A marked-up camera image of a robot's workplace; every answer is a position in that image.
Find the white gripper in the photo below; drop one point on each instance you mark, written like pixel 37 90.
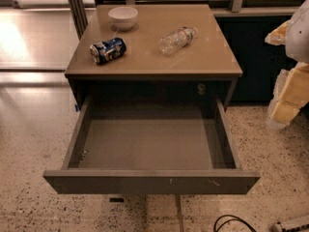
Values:
pixel 299 38

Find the grey top drawer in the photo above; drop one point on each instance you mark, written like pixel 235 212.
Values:
pixel 151 147

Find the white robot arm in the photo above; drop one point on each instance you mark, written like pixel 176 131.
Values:
pixel 297 38

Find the grey drawer cabinet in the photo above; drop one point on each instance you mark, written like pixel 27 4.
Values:
pixel 207 57

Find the dark low cabinet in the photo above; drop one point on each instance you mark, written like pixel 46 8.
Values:
pixel 260 62

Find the clear plastic water bottle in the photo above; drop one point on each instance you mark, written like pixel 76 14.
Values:
pixel 174 41

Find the grey power strip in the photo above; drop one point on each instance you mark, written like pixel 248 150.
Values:
pixel 296 224

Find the white ceramic bowl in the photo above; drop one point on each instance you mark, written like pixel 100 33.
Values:
pixel 123 18

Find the blue crushed soda can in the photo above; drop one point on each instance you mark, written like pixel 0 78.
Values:
pixel 106 51

